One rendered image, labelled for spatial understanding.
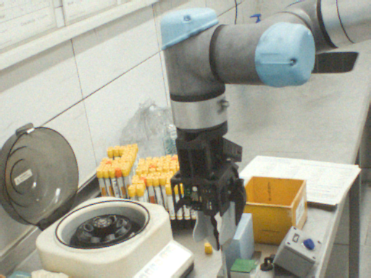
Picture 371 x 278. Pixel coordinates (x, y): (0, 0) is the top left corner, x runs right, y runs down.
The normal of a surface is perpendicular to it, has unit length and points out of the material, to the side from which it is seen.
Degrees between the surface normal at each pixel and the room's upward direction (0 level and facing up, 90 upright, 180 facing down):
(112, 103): 90
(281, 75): 115
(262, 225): 90
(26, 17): 94
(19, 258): 90
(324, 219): 0
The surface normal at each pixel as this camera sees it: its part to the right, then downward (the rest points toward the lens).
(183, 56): -0.48, 0.32
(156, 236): 0.83, 0.11
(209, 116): 0.31, 0.36
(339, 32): -0.36, 0.74
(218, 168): -0.15, -0.90
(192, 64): -0.53, 0.49
